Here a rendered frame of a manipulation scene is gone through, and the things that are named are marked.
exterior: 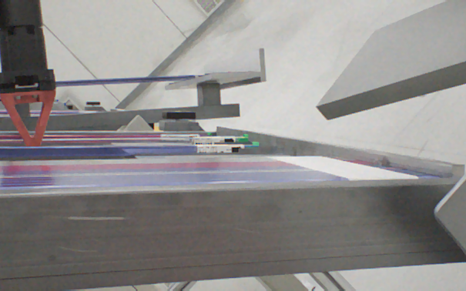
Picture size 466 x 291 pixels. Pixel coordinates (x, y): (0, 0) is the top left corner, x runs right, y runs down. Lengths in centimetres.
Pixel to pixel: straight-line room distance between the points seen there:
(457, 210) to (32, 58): 58
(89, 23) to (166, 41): 98
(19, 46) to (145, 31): 781
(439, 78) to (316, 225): 65
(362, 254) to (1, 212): 25
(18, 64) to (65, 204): 47
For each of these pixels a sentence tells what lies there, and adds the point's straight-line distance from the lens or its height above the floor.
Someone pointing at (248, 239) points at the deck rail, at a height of 82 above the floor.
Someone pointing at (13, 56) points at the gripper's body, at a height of 103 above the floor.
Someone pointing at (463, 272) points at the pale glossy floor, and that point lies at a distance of 172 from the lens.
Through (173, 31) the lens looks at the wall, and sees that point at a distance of 875.
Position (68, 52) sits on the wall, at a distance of 854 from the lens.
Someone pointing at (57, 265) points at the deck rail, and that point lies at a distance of 43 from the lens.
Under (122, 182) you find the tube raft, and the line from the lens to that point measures 47.
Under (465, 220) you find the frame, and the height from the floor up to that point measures 74.
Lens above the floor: 99
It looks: 15 degrees down
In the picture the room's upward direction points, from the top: 43 degrees counter-clockwise
